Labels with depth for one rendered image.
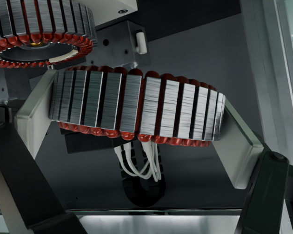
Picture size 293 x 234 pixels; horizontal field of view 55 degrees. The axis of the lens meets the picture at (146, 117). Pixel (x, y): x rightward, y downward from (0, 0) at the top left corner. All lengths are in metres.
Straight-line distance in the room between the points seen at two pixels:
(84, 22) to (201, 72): 0.25
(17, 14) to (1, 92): 0.30
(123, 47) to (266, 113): 0.19
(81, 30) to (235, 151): 0.16
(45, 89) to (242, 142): 0.11
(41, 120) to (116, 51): 0.23
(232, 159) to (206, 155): 0.30
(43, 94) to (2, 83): 0.37
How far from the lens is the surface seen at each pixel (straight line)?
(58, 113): 0.16
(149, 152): 0.37
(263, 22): 0.30
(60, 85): 0.16
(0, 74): 0.53
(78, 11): 0.26
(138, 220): 0.37
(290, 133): 0.29
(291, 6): 0.60
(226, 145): 0.18
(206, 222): 0.34
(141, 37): 0.38
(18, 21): 0.24
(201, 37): 0.47
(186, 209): 0.43
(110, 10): 0.31
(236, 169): 0.17
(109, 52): 0.38
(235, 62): 0.46
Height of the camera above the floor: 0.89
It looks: 1 degrees up
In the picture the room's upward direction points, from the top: 170 degrees clockwise
